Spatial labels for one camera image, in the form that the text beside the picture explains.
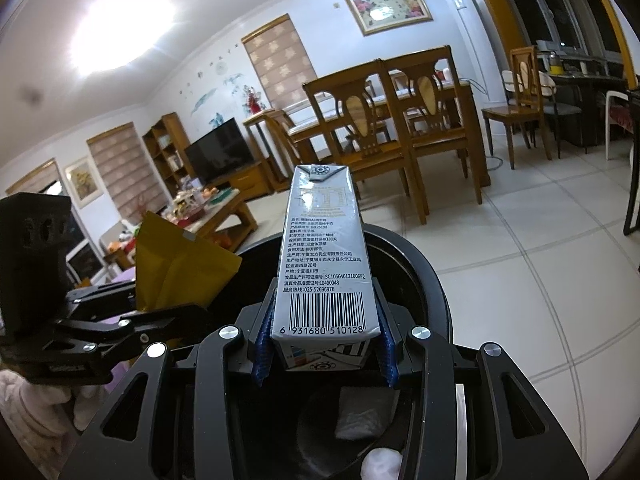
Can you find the wooden dining table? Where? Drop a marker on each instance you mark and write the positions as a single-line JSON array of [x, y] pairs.
[[465, 107]]

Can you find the red flower arrangement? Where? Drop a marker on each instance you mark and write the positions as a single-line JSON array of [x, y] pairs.
[[255, 100]]

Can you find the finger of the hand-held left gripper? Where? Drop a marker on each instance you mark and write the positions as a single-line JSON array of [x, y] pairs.
[[100, 296], [150, 322]]

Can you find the grey milk carton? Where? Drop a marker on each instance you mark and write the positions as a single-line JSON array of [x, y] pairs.
[[320, 240]]

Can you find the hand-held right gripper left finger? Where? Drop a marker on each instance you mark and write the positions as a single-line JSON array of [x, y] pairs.
[[261, 360]]

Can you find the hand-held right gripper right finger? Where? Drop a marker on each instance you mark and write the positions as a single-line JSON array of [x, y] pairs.
[[387, 360]]

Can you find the tiered snack tray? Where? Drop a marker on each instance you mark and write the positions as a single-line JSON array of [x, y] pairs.
[[189, 205]]

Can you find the tall wooden plant stand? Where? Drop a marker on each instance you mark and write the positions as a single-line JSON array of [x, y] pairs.
[[260, 130]]

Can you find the dark desk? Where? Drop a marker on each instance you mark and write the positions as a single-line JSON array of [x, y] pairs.
[[580, 85]]

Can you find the framed floral painting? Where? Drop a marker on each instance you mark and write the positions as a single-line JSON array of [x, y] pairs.
[[389, 7]]

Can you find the wooden coffee table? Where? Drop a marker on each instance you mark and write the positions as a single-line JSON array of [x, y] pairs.
[[235, 215]]

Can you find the white standing air conditioner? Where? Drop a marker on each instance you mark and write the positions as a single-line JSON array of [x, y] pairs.
[[472, 45]]

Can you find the wooden bookshelf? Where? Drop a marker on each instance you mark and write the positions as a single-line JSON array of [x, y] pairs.
[[167, 147]]

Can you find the patterned roller blind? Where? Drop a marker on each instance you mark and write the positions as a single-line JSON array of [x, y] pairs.
[[280, 60], [32, 177], [125, 170]]

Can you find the dark glass window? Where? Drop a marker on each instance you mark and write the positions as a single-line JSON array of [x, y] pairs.
[[540, 5]]

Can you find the wooden television cabinet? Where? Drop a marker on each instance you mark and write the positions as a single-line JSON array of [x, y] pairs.
[[250, 182]]

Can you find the black television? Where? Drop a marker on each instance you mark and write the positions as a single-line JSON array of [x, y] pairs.
[[220, 150]]

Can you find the white fuzzy sleeve cuff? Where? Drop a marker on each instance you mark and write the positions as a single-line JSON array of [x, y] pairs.
[[382, 465]]

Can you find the blue fish wall decal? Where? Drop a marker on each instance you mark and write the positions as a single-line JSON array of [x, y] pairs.
[[215, 97]]

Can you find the white plastic chair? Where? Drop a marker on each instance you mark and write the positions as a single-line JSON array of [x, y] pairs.
[[617, 120]]

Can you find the framed yellow flower picture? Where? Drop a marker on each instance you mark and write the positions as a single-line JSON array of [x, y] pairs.
[[82, 182]]

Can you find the black trash bin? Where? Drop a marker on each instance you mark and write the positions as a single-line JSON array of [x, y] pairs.
[[420, 280]]

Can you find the yellow snack packet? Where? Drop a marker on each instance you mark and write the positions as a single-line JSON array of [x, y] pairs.
[[180, 260]]

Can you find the round ceiling lamp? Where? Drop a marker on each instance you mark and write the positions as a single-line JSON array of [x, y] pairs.
[[122, 22]]

